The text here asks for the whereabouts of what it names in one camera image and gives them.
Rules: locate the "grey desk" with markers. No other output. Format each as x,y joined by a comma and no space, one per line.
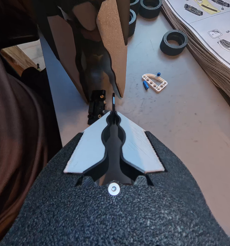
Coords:
165,125

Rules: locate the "open instruction booklet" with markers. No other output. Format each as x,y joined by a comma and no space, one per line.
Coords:
213,38

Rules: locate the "black toy tyre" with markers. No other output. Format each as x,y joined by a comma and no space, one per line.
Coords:
133,23
150,13
134,3
165,46

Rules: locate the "black printed tile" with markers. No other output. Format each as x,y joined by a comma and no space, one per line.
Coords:
113,103

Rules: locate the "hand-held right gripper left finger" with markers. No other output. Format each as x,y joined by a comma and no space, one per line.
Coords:
84,151

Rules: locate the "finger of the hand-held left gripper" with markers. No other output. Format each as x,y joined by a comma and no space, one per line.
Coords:
65,48
117,48

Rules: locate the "white curved frame brick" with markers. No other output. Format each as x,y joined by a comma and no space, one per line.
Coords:
160,87

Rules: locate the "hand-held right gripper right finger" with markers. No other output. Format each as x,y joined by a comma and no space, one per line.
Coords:
141,151

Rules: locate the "black brick plate assembly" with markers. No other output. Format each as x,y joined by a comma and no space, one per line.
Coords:
94,107

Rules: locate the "person's brown shirt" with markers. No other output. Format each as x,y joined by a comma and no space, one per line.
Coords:
11,134

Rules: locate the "person's black pants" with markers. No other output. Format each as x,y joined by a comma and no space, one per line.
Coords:
36,80

